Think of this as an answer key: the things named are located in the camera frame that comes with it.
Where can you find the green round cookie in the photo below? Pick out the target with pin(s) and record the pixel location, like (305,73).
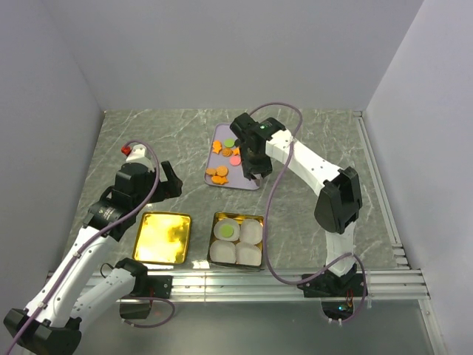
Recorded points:
(229,143)
(226,231)

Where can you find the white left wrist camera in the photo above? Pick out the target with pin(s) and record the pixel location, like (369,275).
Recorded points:
(138,154)

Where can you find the aluminium side rail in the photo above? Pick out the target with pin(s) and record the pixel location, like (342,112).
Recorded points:
(400,258)

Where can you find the aluminium mounting rail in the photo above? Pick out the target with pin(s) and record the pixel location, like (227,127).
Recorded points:
(229,285)

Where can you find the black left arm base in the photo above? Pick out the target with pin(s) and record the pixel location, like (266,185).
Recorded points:
(139,304)

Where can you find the orange fish cookie left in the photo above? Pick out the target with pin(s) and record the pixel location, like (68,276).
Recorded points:
(216,147)

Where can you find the white paper cup front-right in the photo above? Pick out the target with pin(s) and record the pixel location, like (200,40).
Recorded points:
(248,254)

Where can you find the lilac serving tray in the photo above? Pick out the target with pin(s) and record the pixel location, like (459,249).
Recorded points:
(235,177)

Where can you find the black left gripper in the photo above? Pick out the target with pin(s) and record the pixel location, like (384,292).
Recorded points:
(170,188)

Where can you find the pink round cookie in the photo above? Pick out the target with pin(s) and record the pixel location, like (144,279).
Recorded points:
(235,160)

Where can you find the white paper cup back-left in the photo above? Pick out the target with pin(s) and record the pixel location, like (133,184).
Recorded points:
(228,221)

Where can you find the white paper cup back-right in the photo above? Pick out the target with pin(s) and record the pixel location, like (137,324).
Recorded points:
(250,231)

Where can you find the orange spiral cookie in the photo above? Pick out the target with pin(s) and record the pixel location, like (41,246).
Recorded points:
(227,152)

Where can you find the gold tin lid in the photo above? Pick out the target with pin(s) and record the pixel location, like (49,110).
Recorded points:
(163,238)

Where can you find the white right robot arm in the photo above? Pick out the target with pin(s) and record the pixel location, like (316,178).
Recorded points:
(338,190)

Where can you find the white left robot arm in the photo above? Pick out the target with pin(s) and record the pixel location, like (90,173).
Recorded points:
(55,320)

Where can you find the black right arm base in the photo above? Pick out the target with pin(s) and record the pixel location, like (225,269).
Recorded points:
(342,297)

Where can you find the white paper cup front-left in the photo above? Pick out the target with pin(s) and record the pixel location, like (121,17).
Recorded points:
(222,252)

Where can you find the orange fish cookie front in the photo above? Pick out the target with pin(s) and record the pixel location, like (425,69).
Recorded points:
(219,180)

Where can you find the orange round cookie front-left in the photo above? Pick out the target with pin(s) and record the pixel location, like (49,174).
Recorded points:
(211,171)

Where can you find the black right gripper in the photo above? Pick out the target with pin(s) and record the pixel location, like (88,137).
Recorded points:
(247,168)

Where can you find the orange ridged round cookie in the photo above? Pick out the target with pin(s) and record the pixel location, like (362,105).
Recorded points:
(222,171)

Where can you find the gold cookie tin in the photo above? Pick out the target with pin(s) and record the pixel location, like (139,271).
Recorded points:
(236,241)

